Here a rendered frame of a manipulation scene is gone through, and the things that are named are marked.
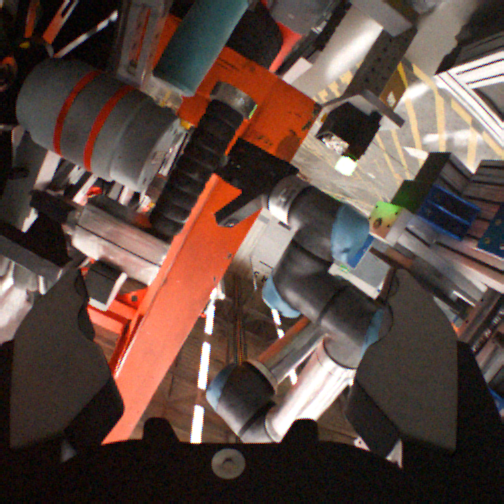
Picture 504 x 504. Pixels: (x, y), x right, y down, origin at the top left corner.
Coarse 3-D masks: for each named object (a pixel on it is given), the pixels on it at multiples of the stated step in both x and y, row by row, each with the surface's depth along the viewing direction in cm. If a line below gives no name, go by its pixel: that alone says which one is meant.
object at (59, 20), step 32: (32, 0) 28; (64, 0) 33; (96, 0) 44; (0, 32) 26; (32, 32) 32; (64, 32) 50; (96, 32) 50; (0, 64) 30; (32, 64) 40; (96, 64) 55; (0, 96) 37; (0, 128) 37; (0, 160) 52; (0, 192) 49
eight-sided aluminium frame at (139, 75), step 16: (0, 0) 16; (144, 0) 43; (160, 0) 42; (128, 16) 46; (144, 16) 48; (160, 16) 46; (128, 32) 49; (160, 32) 50; (128, 48) 52; (144, 48) 51; (128, 64) 56; (144, 64) 54; (128, 80) 58; (144, 80) 58; (64, 176) 58; (96, 176) 64; (80, 192) 59
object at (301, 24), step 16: (256, 0) 61; (272, 0) 64; (288, 0) 58; (304, 0) 56; (320, 0) 56; (336, 0) 58; (272, 16) 69; (288, 16) 65; (304, 16) 61; (320, 16) 60; (304, 32) 70
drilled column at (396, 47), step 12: (384, 36) 91; (396, 36) 90; (408, 36) 90; (372, 48) 97; (384, 48) 93; (396, 48) 91; (372, 60) 92; (384, 60) 92; (396, 60) 93; (360, 72) 96; (372, 72) 93; (384, 72) 94; (360, 84) 94; (372, 84) 95; (384, 84) 95
